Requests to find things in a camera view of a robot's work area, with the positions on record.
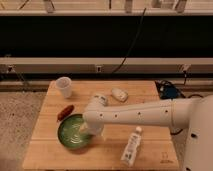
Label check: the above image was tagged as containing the green ceramic bowl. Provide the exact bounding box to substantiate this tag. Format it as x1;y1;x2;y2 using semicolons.
57;114;92;150

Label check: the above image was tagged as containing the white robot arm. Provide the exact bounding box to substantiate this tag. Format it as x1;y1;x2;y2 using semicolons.
81;94;213;171

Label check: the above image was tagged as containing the brown sausage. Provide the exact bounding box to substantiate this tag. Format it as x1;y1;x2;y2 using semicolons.
57;105;74;121

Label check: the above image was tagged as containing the clear plastic cup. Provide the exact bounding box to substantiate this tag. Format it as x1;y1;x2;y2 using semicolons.
55;77;72;98

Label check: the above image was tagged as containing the white computer mouse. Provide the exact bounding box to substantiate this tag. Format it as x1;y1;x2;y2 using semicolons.
111;88;128;102

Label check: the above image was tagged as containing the white plastic bottle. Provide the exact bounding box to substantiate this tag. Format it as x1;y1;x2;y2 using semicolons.
121;126;142;166

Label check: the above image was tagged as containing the blue black device on floor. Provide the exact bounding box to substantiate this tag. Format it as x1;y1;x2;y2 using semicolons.
156;80;184;99

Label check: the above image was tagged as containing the white wall outlet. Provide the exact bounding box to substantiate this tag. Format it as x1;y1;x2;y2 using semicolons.
96;66;102;73

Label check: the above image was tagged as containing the left wall outlet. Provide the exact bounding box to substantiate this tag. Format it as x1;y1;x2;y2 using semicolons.
7;65;14;73

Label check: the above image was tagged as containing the right wall outlet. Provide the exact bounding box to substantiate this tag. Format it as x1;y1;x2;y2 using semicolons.
180;64;191;73

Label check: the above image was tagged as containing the black hanging cable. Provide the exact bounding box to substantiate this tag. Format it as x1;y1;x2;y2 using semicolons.
110;7;148;75

